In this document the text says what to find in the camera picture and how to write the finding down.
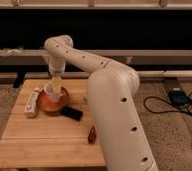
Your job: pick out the black rectangular block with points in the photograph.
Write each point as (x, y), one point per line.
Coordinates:
(72, 113)

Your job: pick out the orange ceramic bowl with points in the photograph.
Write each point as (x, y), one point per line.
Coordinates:
(47, 105)

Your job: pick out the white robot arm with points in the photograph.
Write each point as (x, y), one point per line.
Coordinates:
(109, 91)

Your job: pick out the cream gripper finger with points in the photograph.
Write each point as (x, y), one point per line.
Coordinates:
(56, 83)

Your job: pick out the blue power adapter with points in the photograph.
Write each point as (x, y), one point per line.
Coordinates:
(178, 97)

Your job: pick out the metal frame rail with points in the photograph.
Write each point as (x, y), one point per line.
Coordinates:
(147, 57)

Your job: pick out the dark red oblong object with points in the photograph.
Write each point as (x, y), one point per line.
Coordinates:
(92, 136)

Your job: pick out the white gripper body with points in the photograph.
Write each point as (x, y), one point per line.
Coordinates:
(56, 72)

